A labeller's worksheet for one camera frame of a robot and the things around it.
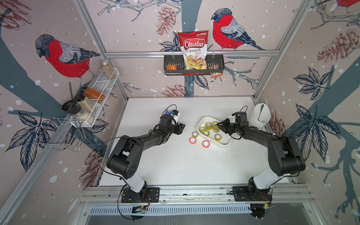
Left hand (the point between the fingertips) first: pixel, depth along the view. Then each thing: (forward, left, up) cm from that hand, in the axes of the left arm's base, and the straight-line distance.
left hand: (183, 121), depth 93 cm
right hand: (0, -23, -2) cm, 23 cm away
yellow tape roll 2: (-1, -22, -4) cm, 22 cm away
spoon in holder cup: (+9, -54, +4) cm, 55 cm away
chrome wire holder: (-23, +51, +25) cm, 62 cm away
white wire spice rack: (-10, +45, +25) cm, 53 cm away
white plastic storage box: (-11, -28, -5) cm, 31 cm away
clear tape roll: (-2, -23, -8) cm, 25 cm away
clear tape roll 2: (-4, -8, -10) cm, 14 cm away
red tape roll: (-9, -6, -10) cm, 15 cm away
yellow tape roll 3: (-1, -13, -9) cm, 16 cm away
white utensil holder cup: (+6, -54, -1) cm, 55 cm away
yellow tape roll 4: (-7, -24, -10) cm, 27 cm away
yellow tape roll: (+2, -18, -9) cm, 21 cm away
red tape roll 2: (-12, -15, -10) cm, 21 cm away
